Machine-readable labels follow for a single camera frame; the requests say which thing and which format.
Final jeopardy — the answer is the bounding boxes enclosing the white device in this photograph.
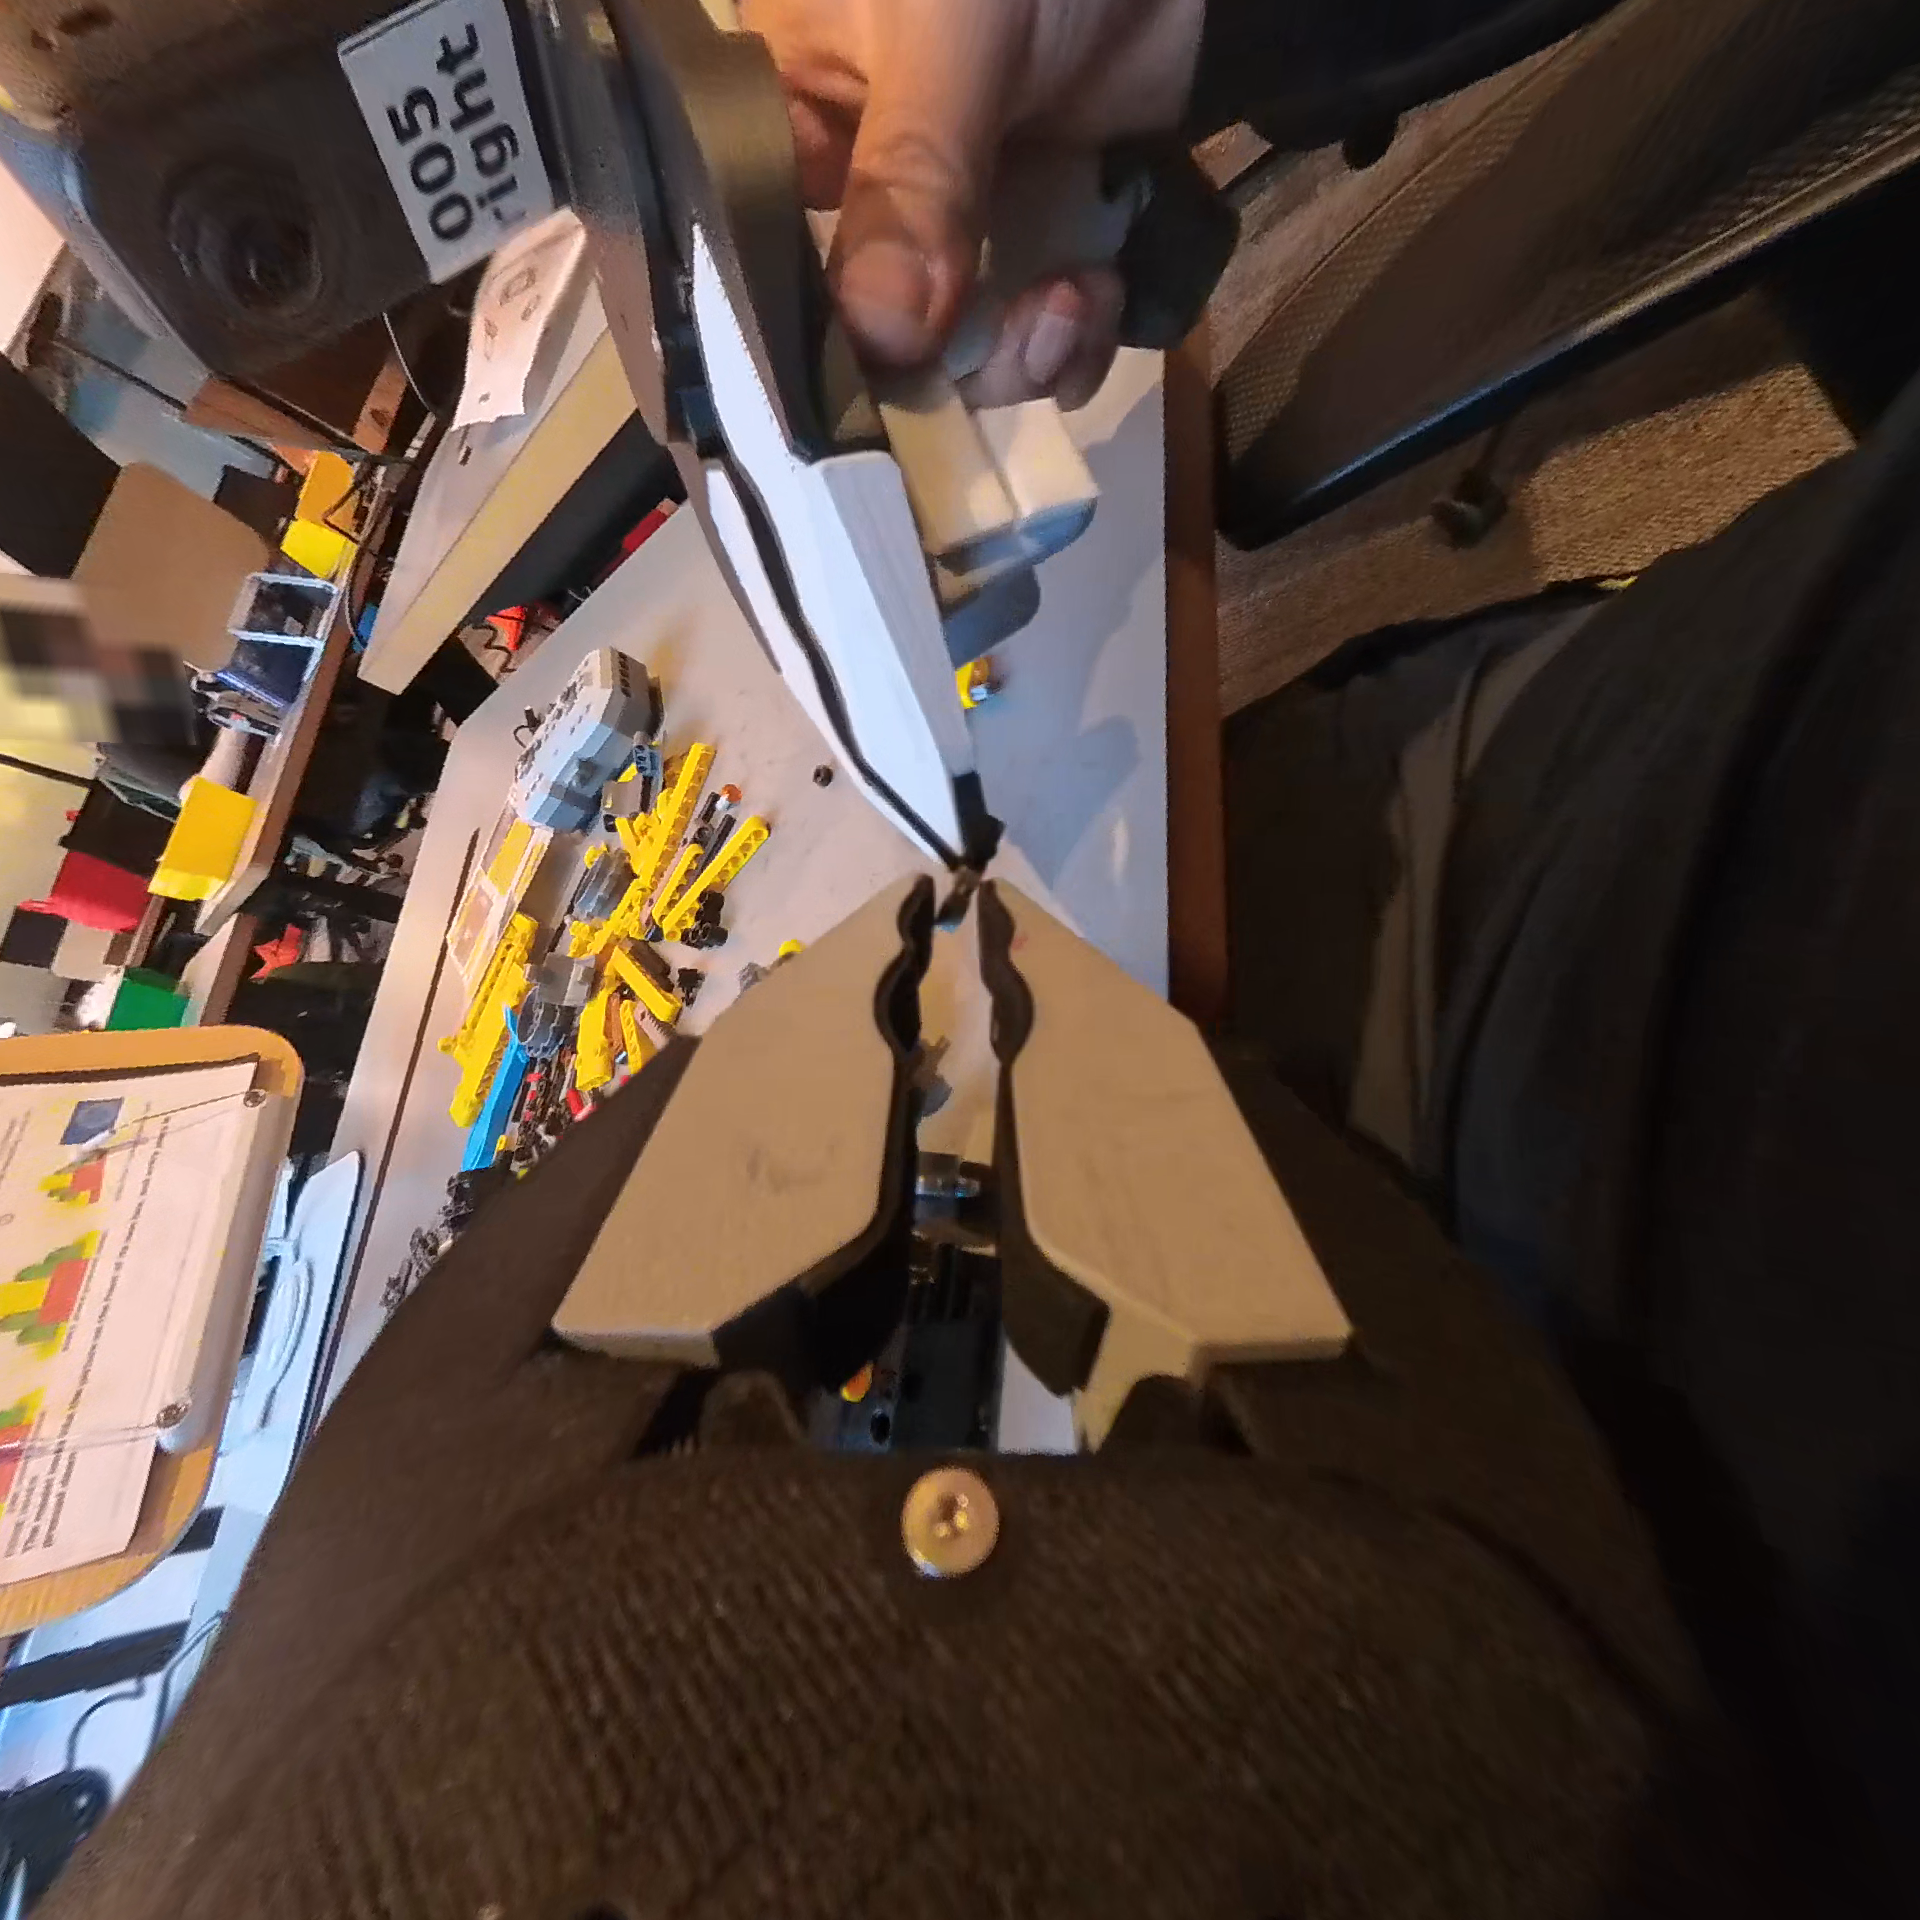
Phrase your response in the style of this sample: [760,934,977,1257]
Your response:
[244,1145,364,1445]

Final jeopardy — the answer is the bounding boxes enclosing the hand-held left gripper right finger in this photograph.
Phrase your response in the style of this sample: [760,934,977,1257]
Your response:
[977,879,1350,1445]

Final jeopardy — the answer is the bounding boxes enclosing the grey toy battery box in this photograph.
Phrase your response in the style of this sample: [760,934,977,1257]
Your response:
[509,647,669,835]

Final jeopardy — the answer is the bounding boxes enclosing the blue toy panel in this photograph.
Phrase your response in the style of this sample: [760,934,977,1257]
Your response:
[460,1032,537,1174]

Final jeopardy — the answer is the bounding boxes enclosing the clear sticker sheet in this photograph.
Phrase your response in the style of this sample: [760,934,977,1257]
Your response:
[445,815,557,974]

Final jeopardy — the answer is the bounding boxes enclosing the yellow toy vehicle model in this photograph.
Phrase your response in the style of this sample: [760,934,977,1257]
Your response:
[818,1139,1004,1453]

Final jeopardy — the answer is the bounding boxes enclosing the printed instruction board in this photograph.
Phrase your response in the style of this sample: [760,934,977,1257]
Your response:
[0,1025,312,1639]

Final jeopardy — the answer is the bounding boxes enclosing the red plastic block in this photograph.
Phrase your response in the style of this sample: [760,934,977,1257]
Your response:
[17,851,142,934]

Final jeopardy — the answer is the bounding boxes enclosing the white paper sheet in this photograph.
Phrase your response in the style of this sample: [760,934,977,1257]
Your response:
[445,225,603,430]

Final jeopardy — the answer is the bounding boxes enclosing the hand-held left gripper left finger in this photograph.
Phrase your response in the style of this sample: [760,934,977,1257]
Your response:
[551,874,933,1369]

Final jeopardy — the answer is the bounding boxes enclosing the grey table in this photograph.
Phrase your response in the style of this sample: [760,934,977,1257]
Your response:
[357,225,696,696]

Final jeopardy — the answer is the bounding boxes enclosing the person's dark clothing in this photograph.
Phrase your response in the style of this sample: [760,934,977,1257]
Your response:
[1231,420,1920,1920]

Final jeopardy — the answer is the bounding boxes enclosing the person's right forearm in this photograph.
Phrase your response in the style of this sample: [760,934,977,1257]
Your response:
[1192,0,1624,160]

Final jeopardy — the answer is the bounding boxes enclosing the clear acrylic case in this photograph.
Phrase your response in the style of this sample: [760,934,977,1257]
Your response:
[221,572,344,710]

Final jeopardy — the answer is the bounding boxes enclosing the pile of loose toy pieces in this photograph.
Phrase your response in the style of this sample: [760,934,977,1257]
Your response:
[381,739,812,1308]

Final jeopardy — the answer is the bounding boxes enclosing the black office chair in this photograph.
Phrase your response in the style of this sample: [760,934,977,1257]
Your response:
[1207,0,1920,557]

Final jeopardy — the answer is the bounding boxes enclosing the person's right hand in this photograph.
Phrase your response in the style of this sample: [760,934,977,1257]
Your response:
[742,0,1212,414]

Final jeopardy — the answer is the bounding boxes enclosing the wooden table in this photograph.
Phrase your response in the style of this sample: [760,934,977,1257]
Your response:
[142,346,427,1029]

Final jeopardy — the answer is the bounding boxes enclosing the yellow plastic tray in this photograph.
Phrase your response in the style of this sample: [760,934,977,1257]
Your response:
[153,779,261,906]

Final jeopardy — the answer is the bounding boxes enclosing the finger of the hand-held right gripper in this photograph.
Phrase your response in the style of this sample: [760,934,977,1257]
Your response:
[704,462,963,864]
[690,239,999,874]

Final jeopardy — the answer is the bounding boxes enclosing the brown cardboard box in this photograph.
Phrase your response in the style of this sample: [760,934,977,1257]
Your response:
[70,462,244,637]

